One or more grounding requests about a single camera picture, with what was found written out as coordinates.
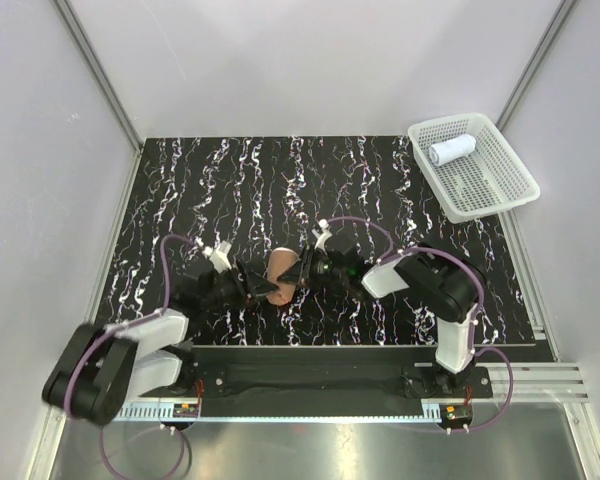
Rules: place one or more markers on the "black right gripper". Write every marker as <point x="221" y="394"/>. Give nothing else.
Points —
<point x="303" y="269"/>

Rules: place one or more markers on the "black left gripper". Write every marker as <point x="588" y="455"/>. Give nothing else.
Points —
<point x="253" y="285"/>

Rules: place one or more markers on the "orange patterned towel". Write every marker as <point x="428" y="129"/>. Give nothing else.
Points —
<point x="280" y="260"/>

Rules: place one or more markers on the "white terry towel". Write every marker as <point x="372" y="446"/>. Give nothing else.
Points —
<point x="450" y="150"/>

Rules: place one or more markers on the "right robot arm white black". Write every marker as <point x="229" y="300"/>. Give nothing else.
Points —
<point x="450" y="288"/>

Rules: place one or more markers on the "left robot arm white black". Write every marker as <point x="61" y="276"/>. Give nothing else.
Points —
<point x="101" y="368"/>

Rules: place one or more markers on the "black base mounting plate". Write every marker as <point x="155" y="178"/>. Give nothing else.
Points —
<point x="229" y="370"/>

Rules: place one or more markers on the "white plastic mesh basket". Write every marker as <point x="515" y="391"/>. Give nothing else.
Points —
<point x="491" y="180"/>

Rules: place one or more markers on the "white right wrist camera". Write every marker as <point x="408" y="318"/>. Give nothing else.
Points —
<point x="322" y="234"/>

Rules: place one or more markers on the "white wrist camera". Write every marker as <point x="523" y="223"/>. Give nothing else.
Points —
<point x="219" y="256"/>
<point x="322" y="234"/>

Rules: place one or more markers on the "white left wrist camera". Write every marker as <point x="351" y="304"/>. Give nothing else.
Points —
<point x="219" y="256"/>

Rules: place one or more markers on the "aluminium frame rail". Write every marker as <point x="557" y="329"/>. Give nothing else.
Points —
<point x="516" y="383"/>

